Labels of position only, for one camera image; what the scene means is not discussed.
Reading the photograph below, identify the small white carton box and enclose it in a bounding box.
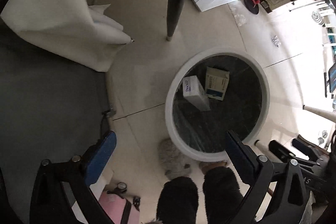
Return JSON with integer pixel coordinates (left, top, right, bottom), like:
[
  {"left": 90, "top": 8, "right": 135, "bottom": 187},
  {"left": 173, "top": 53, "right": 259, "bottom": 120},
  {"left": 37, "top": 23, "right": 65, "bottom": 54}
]
[{"left": 205, "top": 67, "right": 230, "bottom": 101}]

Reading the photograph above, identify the long white toothpaste box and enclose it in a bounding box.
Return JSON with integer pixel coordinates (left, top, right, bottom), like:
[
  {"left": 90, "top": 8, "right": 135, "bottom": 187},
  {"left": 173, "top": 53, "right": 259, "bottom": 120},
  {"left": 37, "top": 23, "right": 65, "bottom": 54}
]
[{"left": 182, "top": 76, "right": 210, "bottom": 111}]

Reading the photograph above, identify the white round trash bin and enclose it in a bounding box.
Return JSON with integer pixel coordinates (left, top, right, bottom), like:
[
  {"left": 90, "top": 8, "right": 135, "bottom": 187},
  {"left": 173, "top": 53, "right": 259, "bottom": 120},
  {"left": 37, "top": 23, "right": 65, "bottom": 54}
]
[{"left": 165, "top": 47, "right": 270, "bottom": 162}]

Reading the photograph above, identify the right grey fuzzy slipper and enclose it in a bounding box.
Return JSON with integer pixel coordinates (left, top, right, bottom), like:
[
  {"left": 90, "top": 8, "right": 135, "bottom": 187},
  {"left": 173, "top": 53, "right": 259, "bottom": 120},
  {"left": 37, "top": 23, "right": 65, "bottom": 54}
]
[{"left": 199, "top": 161, "right": 228, "bottom": 174}]

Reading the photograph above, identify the grey fuzzy slipper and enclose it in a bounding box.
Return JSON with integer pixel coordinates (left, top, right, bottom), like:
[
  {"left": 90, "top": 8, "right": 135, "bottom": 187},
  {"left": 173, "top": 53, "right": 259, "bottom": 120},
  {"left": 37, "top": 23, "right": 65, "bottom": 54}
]
[
  {"left": 199, "top": 161, "right": 228, "bottom": 174},
  {"left": 158, "top": 139, "right": 191, "bottom": 180}
]

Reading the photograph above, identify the dark grey sofa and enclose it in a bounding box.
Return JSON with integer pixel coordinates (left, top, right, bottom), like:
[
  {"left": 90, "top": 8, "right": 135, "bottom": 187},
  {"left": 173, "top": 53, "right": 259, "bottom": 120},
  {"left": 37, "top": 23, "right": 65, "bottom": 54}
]
[{"left": 1, "top": 25, "right": 110, "bottom": 223}]

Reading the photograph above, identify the left grey fuzzy slipper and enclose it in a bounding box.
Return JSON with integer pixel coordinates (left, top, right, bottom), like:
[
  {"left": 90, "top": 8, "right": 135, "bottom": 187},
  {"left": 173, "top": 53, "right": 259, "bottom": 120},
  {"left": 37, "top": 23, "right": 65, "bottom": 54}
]
[{"left": 158, "top": 139, "right": 191, "bottom": 180}]

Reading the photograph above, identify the dumbbell on floor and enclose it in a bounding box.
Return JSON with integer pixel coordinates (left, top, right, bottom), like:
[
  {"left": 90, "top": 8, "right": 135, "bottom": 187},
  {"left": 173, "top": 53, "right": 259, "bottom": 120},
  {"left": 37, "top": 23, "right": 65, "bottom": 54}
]
[{"left": 311, "top": 11, "right": 325, "bottom": 27}]

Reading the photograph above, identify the white cloth on chair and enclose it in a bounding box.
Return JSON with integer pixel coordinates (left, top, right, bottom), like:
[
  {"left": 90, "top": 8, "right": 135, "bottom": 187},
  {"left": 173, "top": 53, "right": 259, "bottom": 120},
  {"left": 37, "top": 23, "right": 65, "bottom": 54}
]
[{"left": 1, "top": 0, "right": 133, "bottom": 72}]

